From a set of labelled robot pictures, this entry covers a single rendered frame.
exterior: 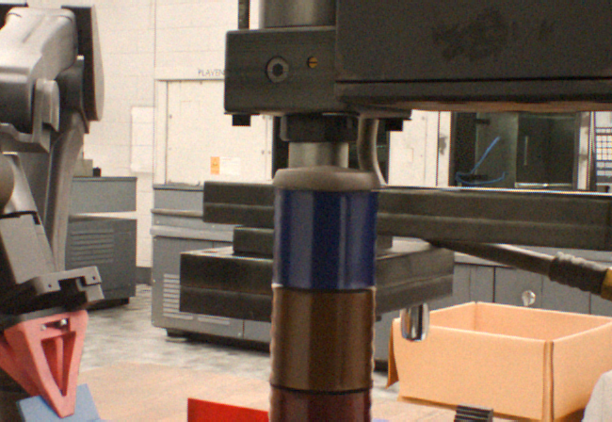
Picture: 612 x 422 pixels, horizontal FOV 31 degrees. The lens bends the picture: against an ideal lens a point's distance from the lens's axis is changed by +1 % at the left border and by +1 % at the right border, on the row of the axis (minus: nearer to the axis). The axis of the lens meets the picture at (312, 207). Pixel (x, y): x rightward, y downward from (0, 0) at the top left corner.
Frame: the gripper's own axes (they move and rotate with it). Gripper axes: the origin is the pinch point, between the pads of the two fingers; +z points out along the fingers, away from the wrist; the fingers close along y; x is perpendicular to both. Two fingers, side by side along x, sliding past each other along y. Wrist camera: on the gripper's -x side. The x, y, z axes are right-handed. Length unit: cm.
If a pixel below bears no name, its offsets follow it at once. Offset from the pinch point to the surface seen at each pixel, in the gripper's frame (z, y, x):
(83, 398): -0.1, 0.2, 2.2
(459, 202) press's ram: -1.7, 38.5, -4.4
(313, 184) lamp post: -2, 44, -27
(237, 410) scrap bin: 5.1, -3.0, 23.3
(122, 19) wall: -338, -497, 669
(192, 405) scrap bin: 3.2, -7.9, 23.2
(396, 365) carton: 11, -96, 214
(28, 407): -0.7, 0.2, -3.1
